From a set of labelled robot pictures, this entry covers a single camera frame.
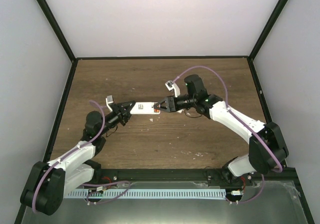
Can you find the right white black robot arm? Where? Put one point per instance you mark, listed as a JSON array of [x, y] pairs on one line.
[[267, 147]]

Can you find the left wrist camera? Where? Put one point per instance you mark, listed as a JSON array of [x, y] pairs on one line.
[[110, 101]]

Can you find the black front frame rail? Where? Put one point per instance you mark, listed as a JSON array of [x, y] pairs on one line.
[[214, 177]]

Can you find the light blue slotted cable duct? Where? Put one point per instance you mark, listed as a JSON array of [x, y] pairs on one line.
[[212, 194]]

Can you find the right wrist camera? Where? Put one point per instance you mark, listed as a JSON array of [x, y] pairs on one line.
[[173, 87]]

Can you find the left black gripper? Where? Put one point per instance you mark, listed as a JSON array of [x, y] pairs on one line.
[[123, 115]]

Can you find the white remote control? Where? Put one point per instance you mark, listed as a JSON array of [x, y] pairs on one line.
[[143, 108]]

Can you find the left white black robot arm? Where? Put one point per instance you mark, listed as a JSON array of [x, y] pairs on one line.
[[49, 182]]

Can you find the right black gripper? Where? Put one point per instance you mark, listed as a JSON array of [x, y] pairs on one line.
[[171, 105]]

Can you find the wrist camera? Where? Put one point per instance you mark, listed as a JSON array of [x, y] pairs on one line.
[[173, 87], [110, 101]]

